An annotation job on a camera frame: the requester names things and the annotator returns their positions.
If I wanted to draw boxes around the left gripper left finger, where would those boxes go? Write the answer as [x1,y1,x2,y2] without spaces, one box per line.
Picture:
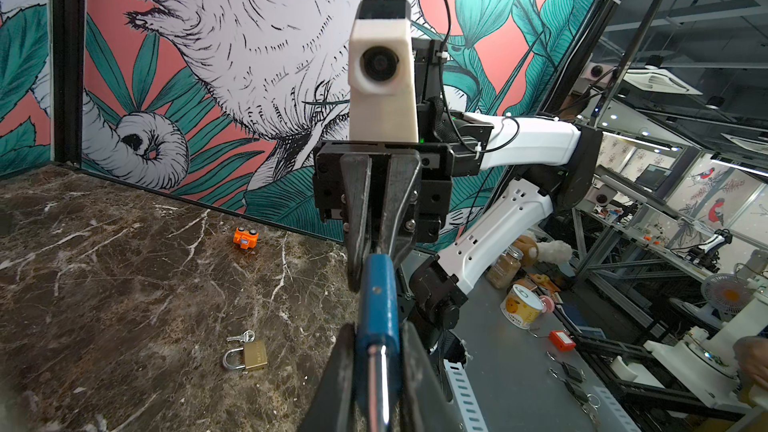
[298,323,356,432]

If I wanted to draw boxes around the small desk fan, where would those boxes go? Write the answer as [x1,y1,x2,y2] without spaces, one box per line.
[701,273,753,315]

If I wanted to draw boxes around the white slotted cable duct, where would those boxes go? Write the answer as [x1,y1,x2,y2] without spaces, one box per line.
[443,360,488,432]

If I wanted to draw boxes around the yellow tape roll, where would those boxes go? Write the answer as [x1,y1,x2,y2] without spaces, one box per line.
[500,284,555,330]

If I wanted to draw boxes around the brass padlock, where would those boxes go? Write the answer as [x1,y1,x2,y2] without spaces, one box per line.
[221,329,268,371]

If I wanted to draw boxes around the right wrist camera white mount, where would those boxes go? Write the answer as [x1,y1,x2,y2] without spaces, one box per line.
[348,0,419,143]

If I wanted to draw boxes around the blue padlock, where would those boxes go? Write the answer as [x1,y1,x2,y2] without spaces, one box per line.
[355,254,402,431]

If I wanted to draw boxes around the red small box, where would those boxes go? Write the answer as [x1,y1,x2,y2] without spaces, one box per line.
[548,330,576,352]

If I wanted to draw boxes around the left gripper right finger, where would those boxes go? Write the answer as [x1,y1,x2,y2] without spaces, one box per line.
[400,321,463,432]

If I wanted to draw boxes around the glass jar brown contents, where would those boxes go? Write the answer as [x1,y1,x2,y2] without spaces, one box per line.
[485,246,524,290]

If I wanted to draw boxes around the orange toy car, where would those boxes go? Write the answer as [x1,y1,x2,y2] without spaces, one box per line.
[233,227,259,250]

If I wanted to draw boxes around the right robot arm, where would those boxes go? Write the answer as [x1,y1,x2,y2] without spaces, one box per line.
[313,40,602,343]

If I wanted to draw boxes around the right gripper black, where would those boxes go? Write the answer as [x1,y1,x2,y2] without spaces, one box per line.
[312,141,455,291]

